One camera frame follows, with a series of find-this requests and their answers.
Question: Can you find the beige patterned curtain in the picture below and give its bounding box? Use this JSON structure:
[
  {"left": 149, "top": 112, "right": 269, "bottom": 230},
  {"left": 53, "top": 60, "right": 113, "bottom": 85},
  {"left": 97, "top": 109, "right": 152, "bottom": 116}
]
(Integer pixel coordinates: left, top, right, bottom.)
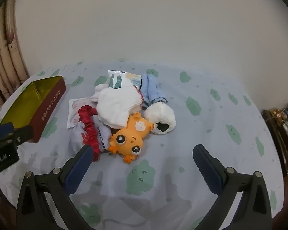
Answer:
[{"left": 0, "top": 0, "right": 29, "bottom": 108}]

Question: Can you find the red grey satin cloth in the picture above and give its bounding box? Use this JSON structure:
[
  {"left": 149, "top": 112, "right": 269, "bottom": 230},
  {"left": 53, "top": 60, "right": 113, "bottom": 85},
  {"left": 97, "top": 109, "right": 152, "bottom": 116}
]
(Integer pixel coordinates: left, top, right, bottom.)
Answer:
[{"left": 69, "top": 105, "right": 112, "bottom": 162}]

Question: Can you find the white knitted cloth pouch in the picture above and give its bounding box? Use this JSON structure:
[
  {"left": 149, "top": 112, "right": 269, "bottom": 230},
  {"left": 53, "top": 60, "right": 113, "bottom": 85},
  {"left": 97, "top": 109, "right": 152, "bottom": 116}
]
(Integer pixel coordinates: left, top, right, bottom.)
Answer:
[{"left": 92, "top": 84, "right": 143, "bottom": 129}]

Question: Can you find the blue green cloud tablecloth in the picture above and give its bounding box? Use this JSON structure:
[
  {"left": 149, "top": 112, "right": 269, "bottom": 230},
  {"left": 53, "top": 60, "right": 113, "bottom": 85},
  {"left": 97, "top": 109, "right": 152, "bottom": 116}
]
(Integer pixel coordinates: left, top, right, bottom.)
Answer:
[{"left": 0, "top": 62, "right": 284, "bottom": 229}]

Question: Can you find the wet wipes packet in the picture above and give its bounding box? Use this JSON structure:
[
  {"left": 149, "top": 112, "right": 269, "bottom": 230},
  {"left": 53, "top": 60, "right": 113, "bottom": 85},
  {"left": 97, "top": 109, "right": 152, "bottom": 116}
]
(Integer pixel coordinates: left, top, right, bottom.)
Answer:
[{"left": 108, "top": 70, "right": 142, "bottom": 89}]

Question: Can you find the red gold toffee tin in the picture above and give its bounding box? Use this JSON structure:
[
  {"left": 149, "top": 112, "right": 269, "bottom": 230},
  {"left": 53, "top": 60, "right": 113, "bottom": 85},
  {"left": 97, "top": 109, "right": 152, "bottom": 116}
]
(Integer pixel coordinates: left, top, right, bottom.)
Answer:
[{"left": 1, "top": 76, "right": 66, "bottom": 143}]

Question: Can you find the white fluffy pompom ring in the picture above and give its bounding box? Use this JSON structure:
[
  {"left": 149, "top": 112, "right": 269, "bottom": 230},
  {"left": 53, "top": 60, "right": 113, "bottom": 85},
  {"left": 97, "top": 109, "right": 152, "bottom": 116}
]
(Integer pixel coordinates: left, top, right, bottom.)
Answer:
[{"left": 143, "top": 101, "right": 177, "bottom": 135}]

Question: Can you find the orange squishy animal toy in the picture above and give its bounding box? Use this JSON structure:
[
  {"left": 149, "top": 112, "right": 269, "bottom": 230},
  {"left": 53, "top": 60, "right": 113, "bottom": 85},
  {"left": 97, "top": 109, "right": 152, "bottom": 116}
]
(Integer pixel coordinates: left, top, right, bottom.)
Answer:
[{"left": 108, "top": 112, "right": 154, "bottom": 163}]

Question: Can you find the light blue towel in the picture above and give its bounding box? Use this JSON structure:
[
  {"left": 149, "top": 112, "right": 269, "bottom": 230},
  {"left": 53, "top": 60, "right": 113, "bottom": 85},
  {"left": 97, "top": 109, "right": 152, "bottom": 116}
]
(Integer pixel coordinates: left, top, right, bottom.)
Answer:
[{"left": 140, "top": 74, "right": 167, "bottom": 108}]

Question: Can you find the cluttered dark side shelf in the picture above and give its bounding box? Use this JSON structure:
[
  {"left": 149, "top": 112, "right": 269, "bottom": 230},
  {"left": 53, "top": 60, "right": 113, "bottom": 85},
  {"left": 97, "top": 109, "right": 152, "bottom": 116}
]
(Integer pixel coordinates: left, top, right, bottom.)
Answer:
[{"left": 262, "top": 104, "right": 288, "bottom": 176}]

